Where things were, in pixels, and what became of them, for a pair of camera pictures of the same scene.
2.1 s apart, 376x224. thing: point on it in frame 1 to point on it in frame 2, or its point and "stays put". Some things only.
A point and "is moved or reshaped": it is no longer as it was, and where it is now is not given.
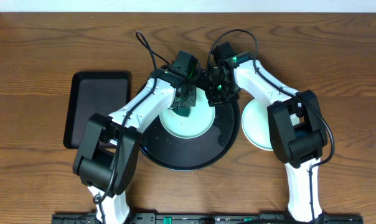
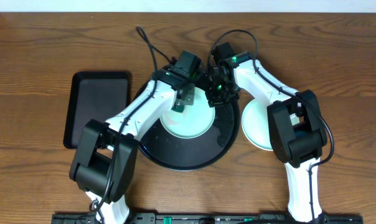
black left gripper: (186, 99) stays put
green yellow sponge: (183, 111) is moved or reshaped
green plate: (199, 121) stays put
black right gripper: (213, 100) stays put
